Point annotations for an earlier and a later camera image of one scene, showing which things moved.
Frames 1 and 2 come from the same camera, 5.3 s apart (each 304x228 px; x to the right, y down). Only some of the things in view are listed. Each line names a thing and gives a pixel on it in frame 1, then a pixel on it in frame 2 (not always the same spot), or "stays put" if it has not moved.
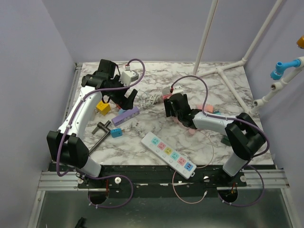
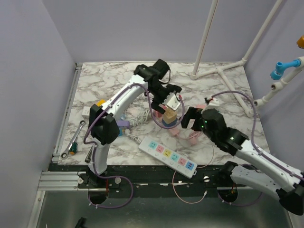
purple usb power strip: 127,115 -> 123,125
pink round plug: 191,132 -> 194,140
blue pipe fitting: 277,73 stays put
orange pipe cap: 300,42 stays put
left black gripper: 125,103 -> 169,89
